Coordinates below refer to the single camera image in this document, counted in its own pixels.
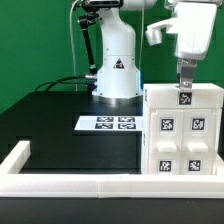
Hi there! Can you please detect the white cabinet body box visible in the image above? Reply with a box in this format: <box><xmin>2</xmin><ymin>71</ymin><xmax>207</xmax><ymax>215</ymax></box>
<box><xmin>141</xmin><ymin>107</ymin><xmax>222</xmax><ymax>175</ymax></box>

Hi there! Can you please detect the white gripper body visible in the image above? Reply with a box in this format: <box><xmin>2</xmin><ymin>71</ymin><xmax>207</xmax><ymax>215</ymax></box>
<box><xmin>174</xmin><ymin>2</ymin><xmax>217</xmax><ymax>60</ymax></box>

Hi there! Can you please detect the white cabinet door panel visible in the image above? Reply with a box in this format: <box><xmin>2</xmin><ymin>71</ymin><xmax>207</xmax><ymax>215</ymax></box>
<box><xmin>181</xmin><ymin>110</ymin><xmax>216</xmax><ymax>175</ymax></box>

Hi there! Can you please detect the base marker tag sheet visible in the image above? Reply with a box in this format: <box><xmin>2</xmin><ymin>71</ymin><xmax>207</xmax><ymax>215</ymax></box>
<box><xmin>74</xmin><ymin>116</ymin><xmax>142</xmax><ymax>131</ymax></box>

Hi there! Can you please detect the black cable bundle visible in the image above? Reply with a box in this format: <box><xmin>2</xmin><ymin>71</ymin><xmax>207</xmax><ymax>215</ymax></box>
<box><xmin>34</xmin><ymin>75</ymin><xmax>98</xmax><ymax>93</ymax></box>

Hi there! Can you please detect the white cabinet top block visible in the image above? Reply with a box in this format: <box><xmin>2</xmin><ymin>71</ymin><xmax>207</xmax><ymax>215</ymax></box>
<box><xmin>143</xmin><ymin>83</ymin><xmax>224</xmax><ymax>109</ymax></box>

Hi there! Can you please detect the grey thin cable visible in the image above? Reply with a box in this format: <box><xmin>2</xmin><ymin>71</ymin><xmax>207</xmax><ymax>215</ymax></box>
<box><xmin>68</xmin><ymin>0</ymin><xmax>81</xmax><ymax>92</ymax></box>

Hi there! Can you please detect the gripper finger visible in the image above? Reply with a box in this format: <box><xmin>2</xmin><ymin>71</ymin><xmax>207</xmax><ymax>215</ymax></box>
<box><xmin>177</xmin><ymin>58</ymin><xmax>197</xmax><ymax>90</ymax></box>

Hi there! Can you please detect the white U-shaped frame fence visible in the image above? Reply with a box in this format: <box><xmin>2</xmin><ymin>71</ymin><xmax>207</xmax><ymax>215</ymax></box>
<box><xmin>0</xmin><ymin>141</ymin><xmax>224</xmax><ymax>199</ymax></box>

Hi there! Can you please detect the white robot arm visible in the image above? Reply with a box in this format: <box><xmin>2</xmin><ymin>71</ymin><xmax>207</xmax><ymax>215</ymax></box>
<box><xmin>91</xmin><ymin>0</ymin><xmax>223</xmax><ymax>104</ymax></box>

